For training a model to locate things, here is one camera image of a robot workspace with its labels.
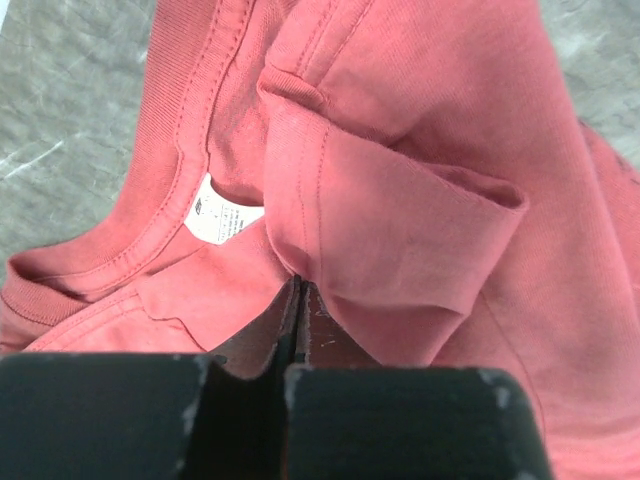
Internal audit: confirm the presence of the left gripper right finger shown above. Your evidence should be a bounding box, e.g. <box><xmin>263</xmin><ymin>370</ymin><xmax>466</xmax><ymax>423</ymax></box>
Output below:
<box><xmin>284</xmin><ymin>285</ymin><xmax>552</xmax><ymax>479</ymax></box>

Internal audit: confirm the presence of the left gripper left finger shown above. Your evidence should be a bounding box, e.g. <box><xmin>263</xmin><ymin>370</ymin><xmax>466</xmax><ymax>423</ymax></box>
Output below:
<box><xmin>1</xmin><ymin>279</ymin><xmax>300</xmax><ymax>479</ymax></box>

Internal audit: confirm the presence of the salmon pink t shirt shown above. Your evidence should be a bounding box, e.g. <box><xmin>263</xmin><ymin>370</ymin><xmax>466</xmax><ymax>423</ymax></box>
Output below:
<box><xmin>1</xmin><ymin>1</ymin><xmax>639</xmax><ymax>479</ymax></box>

